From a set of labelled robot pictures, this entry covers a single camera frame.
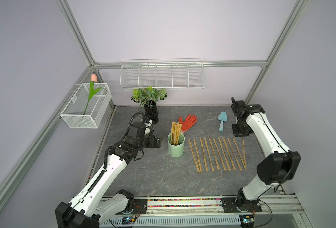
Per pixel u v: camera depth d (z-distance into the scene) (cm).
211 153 94
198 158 91
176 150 88
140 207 73
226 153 94
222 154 92
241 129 69
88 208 38
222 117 111
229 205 73
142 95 95
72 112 72
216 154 92
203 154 92
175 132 85
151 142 66
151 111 100
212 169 87
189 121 110
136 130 54
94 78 79
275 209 74
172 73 101
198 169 86
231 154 94
